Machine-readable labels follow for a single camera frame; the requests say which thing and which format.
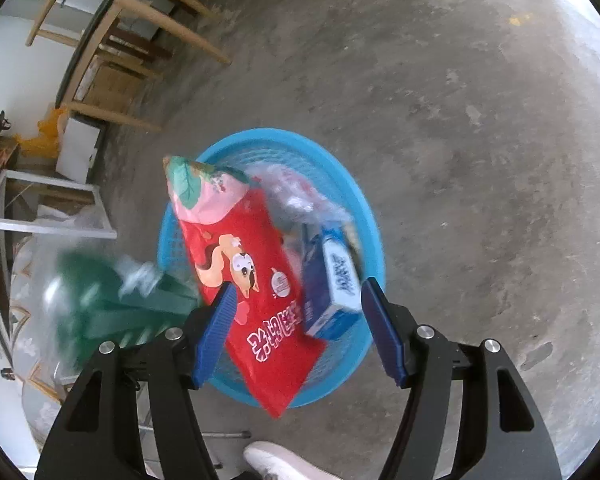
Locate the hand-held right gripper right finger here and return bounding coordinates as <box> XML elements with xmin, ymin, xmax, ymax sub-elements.
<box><xmin>360</xmin><ymin>276</ymin><xmax>564</xmax><ymax>480</ymax></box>

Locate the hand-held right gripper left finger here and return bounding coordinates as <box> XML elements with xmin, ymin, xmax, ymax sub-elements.
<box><xmin>34</xmin><ymin>281</ymin><xmax>239</xmax><ymax>480</ymax></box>

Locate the red snack bag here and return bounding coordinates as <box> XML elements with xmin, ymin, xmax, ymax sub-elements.
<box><xmin>162</xmin><ymin>155</ymin><xmax>328</xmax><ymax>418</ymax></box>

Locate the blue white toothpaste box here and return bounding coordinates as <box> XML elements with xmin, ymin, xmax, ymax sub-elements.
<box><xmin>300</xmin><ymin>225</ymin><xmax>367</xmax><ymax>340</ymax></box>

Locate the green label plastic bottle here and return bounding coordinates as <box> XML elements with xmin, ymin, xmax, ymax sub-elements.
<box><xmin>35</xmin><ymin>247</ymin><xmax>203</xmax><ymax>376</ymax></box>

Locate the clear pink plastic bag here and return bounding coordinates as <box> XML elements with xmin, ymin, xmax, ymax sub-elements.
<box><xmin>252</xmin><ymin>162</ymin><xmax>353</xmax><ymax>241</ymax></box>

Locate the blue plastic wastebasket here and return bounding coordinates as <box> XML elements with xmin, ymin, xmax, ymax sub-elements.
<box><xmin>157</xmin><ymin>128</ymin><xmax>387</xmax><ymax>408</ymax></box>

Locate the table with fruit-pattern cloth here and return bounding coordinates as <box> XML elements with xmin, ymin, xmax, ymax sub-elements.
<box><xmin>0</xmin><ymin>232</ymin><xmax>151</xmax><ymax>448</ymax></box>

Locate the person's white shoe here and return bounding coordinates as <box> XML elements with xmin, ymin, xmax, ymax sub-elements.
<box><xmin>243</xmin><ymin>441</ymin><xmax>341</xmax><ymax>480</ymax></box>

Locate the white side table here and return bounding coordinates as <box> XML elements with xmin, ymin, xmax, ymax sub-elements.
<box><xmin>0</xmin><ymin>137</ymin><xmax>118</xmax><ymax>241</ymax></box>

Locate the yellow plastic bag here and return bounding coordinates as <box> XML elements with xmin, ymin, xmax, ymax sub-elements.
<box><xmin>17</xmin><ymin>109</ymin><xmax>71</xmax><ymax>158</ymax></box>

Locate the cardboard box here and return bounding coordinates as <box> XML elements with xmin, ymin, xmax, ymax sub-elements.
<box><xmin>75</xmin><ymin>55</ymin><xmax>141</xmax><ymax>116</ymax></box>

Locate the dark wooden stool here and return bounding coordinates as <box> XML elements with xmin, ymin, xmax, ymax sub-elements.
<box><xmin>97</xmin><ymin>25</ymin><xmax>173</xmax><ymax>78</ymax></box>

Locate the wooden chair with armrests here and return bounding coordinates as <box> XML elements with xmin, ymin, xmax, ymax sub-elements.
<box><xmin>25</xmin><ymin>0</ymin><xmax>233</xmax><ymax>133</ymax></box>

